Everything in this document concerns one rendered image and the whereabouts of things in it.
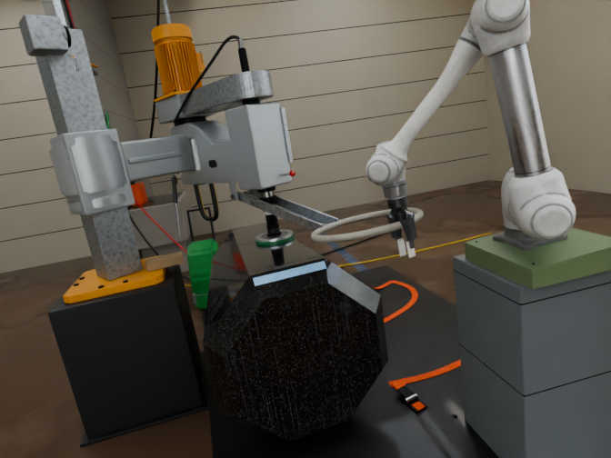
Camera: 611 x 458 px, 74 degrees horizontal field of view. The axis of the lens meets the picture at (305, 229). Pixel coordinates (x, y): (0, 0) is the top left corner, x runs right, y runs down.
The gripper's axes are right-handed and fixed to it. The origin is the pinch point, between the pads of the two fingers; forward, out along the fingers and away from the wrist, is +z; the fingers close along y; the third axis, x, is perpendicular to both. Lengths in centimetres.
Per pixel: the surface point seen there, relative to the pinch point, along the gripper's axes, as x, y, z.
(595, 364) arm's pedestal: -37, -43, 50
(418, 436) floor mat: 3, 12, 87
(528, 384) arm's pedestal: -11, -35, 49
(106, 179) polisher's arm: 90, 110, -55
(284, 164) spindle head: 7, 75, -43
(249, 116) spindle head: 23, 68, -69
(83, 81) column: 87, 113, -105
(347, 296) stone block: 15.2, 25.5, 19.2
